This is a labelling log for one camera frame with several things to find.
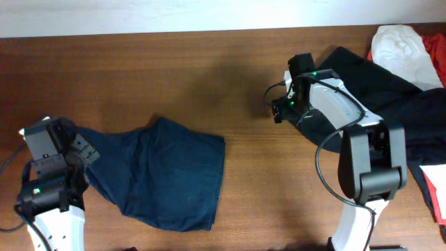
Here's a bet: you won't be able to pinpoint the navy blue shorts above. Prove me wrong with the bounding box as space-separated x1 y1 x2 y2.
77 118 226 232

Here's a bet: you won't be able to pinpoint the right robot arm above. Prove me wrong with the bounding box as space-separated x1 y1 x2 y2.
269 69 407 251

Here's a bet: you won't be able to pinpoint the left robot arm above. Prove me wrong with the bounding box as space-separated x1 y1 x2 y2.
14 116 100 250

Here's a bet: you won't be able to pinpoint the white garment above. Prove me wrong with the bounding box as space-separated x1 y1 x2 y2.
371 24 443 91

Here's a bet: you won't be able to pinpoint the black shorts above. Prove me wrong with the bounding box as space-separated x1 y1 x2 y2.
317 47 445 209

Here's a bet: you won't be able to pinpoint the red garment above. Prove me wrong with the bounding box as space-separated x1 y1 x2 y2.
368 33 445 225

